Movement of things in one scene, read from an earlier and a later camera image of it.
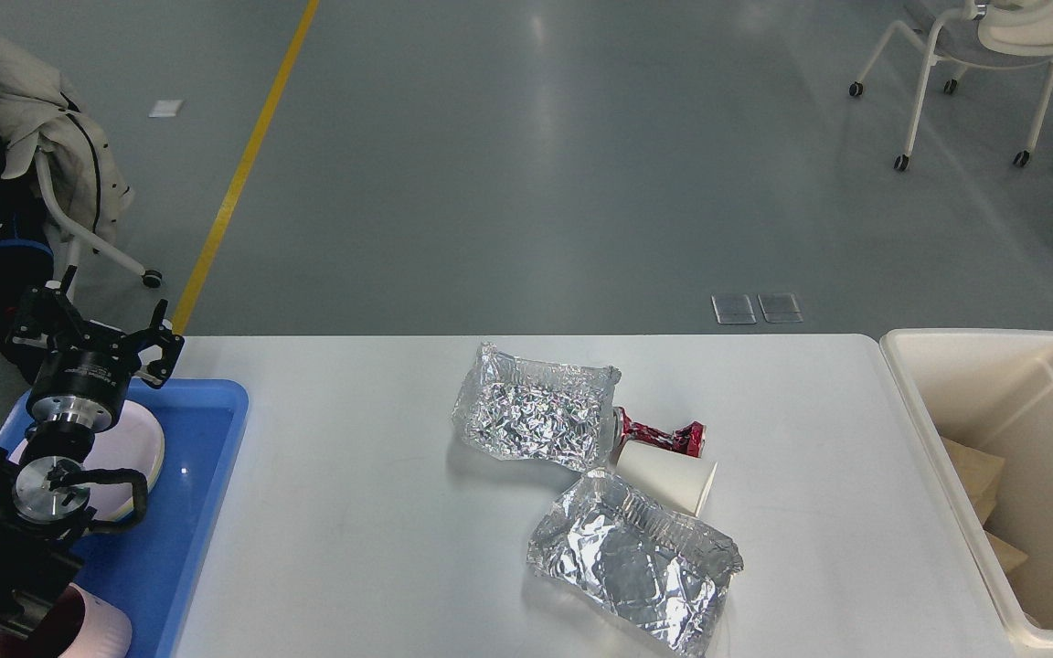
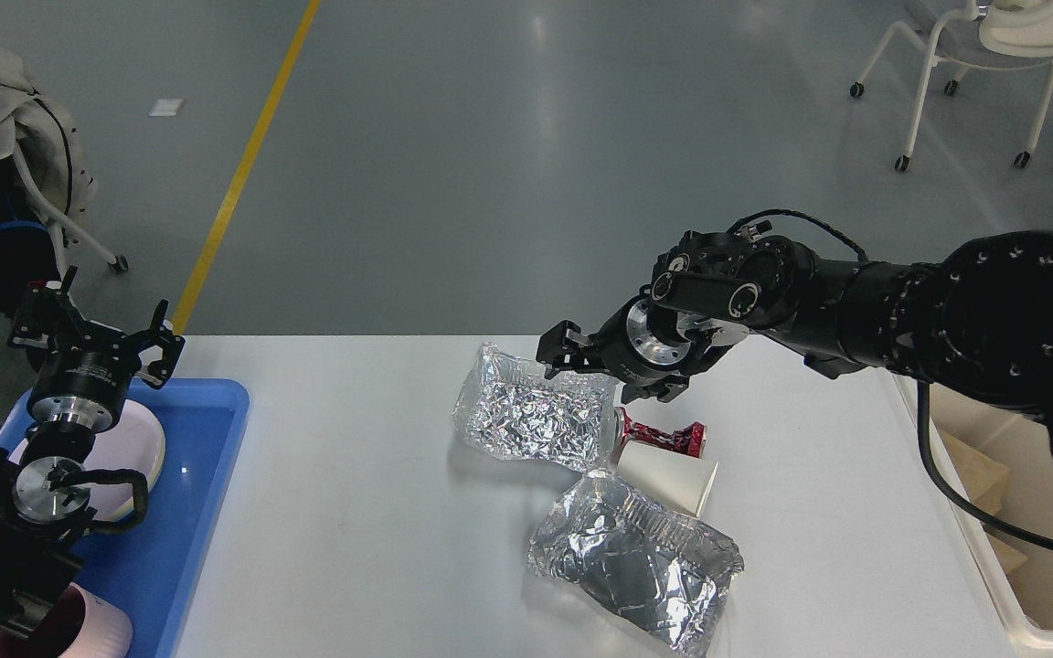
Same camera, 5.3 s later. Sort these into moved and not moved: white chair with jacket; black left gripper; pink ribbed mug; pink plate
Moved: white chair with jacket
Not moved: pink plate; pink ribbed mug; black left gripper
